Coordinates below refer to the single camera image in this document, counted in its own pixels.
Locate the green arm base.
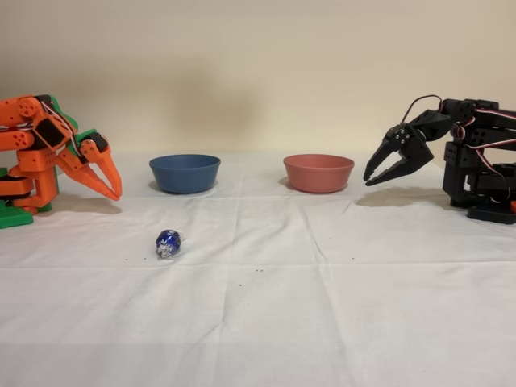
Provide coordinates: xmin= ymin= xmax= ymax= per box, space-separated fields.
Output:
xmin=0 ymin=167 xmax=34 ymax=230

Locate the white tablecloth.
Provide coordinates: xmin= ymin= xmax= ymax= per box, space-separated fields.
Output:
xmin=0 ymin=151 xmax=516 ymax=387

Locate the blue foil-wrapped candy ball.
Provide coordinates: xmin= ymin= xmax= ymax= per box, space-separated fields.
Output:
xmin=155 ymin=227 xmax=189 ymax=261

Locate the pink bowl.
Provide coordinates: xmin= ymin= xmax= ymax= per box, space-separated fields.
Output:
xmin=282 ymin=154 xmax=356 ymax=194

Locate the orange arm gripper cable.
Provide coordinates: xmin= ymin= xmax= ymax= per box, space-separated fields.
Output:
xmin=40 ymin=100 xmax=81 ymax=158

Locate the blue bowl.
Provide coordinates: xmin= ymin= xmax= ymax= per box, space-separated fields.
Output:
xmin=148 ymin=154 xmax=222 ymax=194

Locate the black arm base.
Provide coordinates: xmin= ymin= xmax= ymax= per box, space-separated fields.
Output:
xmin=467 ymin=204 xmax=516 ymax=225

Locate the black arm gripper cable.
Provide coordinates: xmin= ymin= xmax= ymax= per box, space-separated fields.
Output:
xmin=402 ymin=94 xmax=444 ymax=124

